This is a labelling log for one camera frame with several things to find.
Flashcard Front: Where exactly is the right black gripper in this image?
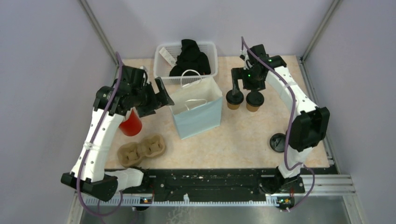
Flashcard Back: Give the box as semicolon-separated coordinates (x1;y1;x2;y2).
231;67;265;95

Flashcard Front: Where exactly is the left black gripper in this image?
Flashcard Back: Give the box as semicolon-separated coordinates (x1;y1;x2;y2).
132;77;174;117

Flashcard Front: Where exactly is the black coffee cup lid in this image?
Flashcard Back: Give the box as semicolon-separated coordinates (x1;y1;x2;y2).
246;93;264;107

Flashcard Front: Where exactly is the brown paper coffee cup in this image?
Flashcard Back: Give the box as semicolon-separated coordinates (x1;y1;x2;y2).
246;104;260;112

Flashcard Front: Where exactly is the light blue paper bag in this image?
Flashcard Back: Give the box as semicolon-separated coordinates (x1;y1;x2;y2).
170;70;223;140

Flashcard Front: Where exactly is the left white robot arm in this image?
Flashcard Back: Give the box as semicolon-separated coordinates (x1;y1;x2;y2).
61;65;174;202

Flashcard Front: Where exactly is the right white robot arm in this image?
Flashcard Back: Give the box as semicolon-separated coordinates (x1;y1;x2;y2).
226;44;330;192

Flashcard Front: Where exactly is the red straw holder cup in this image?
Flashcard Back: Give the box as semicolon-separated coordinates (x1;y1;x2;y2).
119;109;142;137

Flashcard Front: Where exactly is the white plastic basket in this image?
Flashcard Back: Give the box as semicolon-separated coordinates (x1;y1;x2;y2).
153;39;219;84

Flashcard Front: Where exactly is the white paper packet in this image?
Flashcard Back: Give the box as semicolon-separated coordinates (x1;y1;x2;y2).
159;47;176;67

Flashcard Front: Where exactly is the brown pulp cup carrier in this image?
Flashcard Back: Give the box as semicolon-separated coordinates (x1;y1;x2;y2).
117;133;166;168

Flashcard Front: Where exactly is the black cloth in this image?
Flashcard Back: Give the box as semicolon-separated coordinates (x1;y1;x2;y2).
169;39;212;77

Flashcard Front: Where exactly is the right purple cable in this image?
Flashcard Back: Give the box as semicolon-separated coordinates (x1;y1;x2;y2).
240;36;316;212

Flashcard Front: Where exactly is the purple cable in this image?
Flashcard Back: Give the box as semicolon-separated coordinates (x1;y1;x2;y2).
240;36;316;212
76;51;124;224

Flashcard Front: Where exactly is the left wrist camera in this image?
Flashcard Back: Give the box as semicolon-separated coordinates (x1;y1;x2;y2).
138;65;149;84

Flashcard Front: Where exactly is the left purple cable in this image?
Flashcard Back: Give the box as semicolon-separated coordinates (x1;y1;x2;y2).
76;51;124;224

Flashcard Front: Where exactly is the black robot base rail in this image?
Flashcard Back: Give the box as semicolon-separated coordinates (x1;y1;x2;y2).
120;167;338;205

